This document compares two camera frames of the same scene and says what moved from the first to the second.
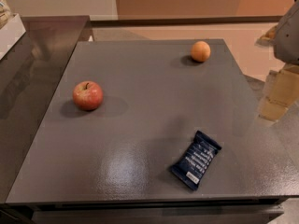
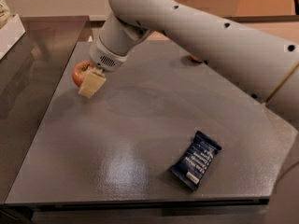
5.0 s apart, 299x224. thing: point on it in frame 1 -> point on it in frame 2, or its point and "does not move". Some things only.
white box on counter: [10, 34] does not move
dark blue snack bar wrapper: [196, 160] does not move
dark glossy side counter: [31, 73] does not move
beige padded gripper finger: [281, 92] -> [105, 60]
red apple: [88, 95] -> [79, 71]
